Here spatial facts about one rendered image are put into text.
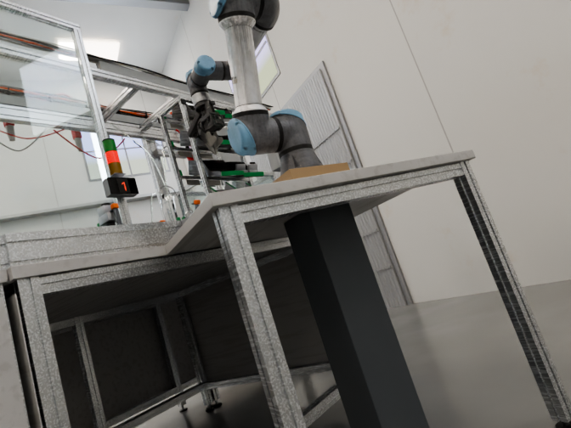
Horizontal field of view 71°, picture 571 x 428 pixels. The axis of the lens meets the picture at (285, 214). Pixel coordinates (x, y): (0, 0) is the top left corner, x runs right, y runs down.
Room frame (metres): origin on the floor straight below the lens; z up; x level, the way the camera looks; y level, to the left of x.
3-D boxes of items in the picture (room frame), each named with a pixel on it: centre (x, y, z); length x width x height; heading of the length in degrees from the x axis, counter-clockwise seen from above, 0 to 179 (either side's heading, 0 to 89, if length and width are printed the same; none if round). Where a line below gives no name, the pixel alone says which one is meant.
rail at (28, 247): (1.30, 0.43, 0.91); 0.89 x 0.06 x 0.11; 145
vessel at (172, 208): (2.56, 0.71, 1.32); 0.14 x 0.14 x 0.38
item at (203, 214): (1.32, -0.07, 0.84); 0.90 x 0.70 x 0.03; 121
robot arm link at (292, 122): (1.27, -0.09, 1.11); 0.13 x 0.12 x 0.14; 120
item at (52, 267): (1.87, 0.76, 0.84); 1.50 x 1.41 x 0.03; 145
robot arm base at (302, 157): (1.27, -0.10, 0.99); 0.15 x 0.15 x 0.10
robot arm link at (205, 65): (1.45, 0.12, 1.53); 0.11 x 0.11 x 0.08; 30
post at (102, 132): (1.54, 0.62, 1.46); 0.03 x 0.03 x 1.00; 55
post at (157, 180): (2.89, 0.83, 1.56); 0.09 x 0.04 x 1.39; 145
